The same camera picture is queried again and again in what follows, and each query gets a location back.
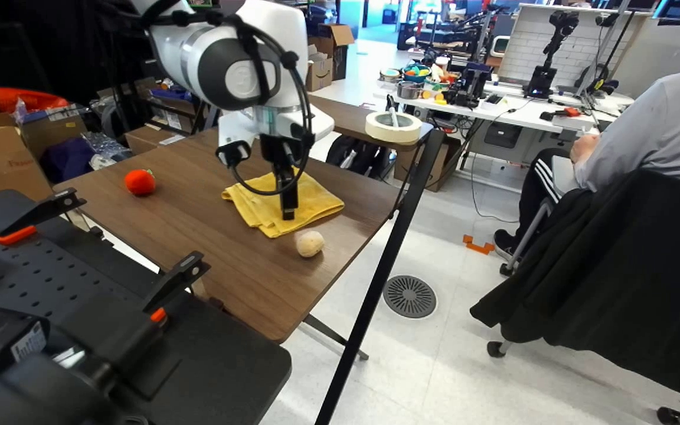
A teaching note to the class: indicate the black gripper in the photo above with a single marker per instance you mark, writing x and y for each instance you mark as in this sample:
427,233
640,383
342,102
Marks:
287,152

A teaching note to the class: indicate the yellow cloth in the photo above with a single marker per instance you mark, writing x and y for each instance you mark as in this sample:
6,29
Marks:
319,204

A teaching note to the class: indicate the beige stone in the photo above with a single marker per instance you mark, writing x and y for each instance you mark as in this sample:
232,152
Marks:
311,245

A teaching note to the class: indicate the red tomato toy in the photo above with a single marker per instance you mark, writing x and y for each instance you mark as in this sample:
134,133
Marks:
140,184

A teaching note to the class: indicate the black background robot arm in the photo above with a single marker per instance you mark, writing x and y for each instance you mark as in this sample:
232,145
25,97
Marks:
544,79

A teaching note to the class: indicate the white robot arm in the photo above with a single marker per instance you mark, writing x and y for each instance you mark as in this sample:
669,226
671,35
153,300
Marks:
199,55

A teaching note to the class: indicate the wooden side table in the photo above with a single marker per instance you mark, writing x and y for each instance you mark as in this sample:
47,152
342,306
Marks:
355,115

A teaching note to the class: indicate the black slanted pole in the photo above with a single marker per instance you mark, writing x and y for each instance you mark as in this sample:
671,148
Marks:
379,295

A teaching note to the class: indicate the black table leg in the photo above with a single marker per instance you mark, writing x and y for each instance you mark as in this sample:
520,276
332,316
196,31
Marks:
337,335

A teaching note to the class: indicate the open cardboard box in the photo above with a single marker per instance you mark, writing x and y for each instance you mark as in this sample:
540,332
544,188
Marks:
335,49

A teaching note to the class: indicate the round floor drain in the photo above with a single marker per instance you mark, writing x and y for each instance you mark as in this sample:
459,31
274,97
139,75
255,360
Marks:
413,296

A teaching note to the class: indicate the cluttered white desk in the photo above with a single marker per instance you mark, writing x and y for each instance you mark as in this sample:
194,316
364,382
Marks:
513,117

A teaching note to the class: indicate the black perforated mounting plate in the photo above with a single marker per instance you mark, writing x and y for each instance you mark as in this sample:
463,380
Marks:
41,276

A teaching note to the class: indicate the white grid panel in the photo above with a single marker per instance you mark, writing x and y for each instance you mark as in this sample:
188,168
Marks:
519,40

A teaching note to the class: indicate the orange bag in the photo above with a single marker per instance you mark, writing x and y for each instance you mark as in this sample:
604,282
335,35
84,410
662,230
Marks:
25,101

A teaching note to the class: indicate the black tripod stand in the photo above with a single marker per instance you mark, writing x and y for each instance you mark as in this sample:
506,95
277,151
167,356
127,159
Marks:
601,79

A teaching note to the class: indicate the black draped office chair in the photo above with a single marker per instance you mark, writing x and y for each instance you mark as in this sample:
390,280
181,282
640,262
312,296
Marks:
631,276

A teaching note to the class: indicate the seated person grey shirt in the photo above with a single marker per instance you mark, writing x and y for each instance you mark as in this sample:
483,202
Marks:
671,133

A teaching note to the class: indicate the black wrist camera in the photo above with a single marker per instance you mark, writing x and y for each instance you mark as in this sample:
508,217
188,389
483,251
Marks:
234,154

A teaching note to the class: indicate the small orange floor bracket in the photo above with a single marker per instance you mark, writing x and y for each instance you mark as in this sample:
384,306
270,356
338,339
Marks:
477,247

